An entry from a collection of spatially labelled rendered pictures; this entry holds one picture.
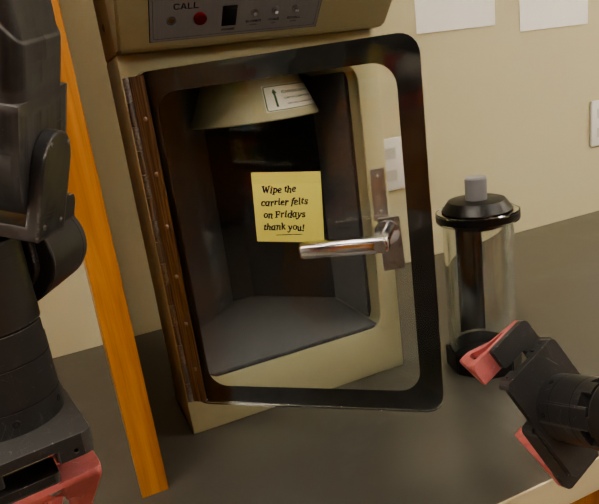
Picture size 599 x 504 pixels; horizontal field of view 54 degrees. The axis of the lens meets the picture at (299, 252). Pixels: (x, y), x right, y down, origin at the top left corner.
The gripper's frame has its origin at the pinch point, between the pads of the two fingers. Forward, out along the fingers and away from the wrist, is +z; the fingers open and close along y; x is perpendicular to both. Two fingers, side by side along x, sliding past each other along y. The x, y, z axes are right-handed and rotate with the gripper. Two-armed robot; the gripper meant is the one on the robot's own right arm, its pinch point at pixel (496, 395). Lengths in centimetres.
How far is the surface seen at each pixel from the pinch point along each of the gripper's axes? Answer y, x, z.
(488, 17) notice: 33, -79, 53
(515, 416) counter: -9.3, -5.2, 10.1
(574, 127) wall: -2, -92, 63
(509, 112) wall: 12, -76, 60
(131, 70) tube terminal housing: 50, 6, 12
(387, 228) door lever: 19.8, -2.1, 1.7
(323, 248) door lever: 22.3, 4.5, 2.0
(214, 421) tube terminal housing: 10.8, 21.6, 27.4
